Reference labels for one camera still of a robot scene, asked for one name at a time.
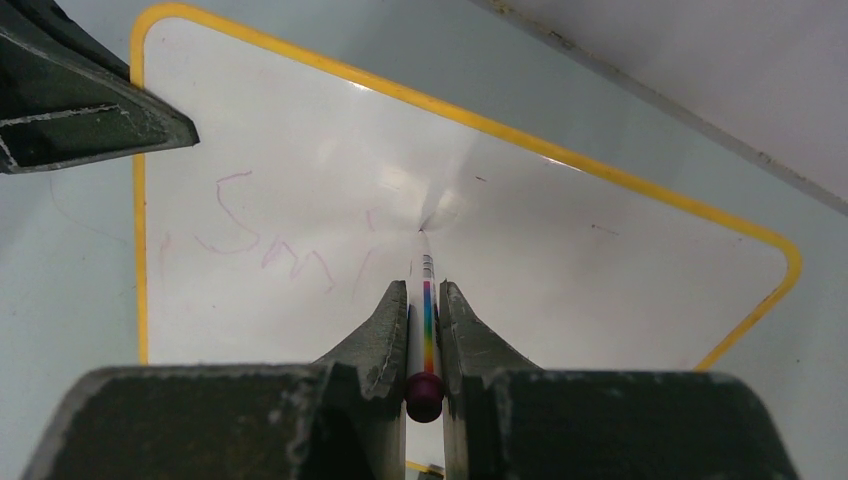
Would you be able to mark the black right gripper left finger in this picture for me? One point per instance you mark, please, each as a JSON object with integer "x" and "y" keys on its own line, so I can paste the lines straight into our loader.
{"x": 339, "y": 417}

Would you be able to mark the yellow framed whiteboard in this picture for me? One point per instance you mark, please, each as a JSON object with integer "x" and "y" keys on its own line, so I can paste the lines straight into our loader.
{"x": 268, "y": 239}

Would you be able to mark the white marker pen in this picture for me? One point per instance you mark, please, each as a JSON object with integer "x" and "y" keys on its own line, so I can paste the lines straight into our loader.
{"x": 424, "y": 386}

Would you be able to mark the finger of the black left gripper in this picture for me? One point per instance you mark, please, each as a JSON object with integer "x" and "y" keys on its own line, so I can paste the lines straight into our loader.
{"x": 67, "y": 100}

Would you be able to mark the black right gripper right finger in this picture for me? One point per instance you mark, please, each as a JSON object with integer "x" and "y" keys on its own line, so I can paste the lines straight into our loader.
{"x": 508, "y": 418}

